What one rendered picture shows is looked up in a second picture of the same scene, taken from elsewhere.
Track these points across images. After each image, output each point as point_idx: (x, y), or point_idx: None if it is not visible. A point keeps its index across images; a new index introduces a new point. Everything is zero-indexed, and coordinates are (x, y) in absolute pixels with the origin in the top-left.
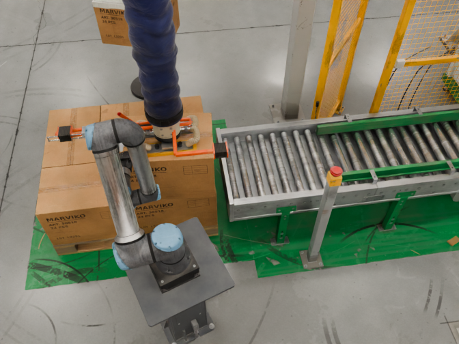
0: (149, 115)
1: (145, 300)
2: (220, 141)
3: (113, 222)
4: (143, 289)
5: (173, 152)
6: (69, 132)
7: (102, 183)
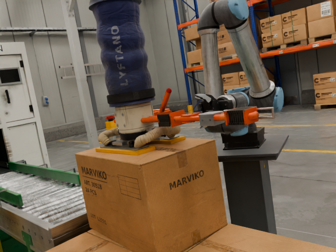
0: (151, 87)
1: (280, 139)
2: (74, 216)
3: (266, 74)
4: (277, 141)
5: (168, 109)
6: (237, 107)
7: (255, 43)
